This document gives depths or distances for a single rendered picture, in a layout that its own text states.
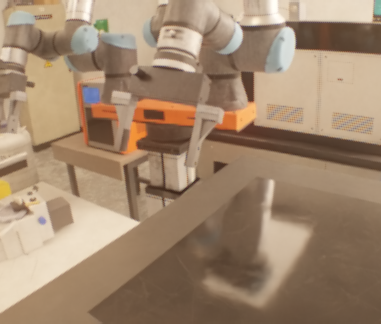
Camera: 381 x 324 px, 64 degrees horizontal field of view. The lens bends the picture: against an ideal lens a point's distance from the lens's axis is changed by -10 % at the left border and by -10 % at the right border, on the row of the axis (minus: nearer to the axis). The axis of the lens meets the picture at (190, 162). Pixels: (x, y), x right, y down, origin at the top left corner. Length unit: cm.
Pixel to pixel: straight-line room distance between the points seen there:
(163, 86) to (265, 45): 34
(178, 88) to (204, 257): 34
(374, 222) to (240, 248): 14
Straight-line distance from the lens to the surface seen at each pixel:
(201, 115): 54
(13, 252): 88
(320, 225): 32
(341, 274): 27
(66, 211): 90
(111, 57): 110
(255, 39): 83
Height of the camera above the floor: 137
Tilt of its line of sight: 22 degrees down
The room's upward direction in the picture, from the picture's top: 3 degrees counter-clockwise
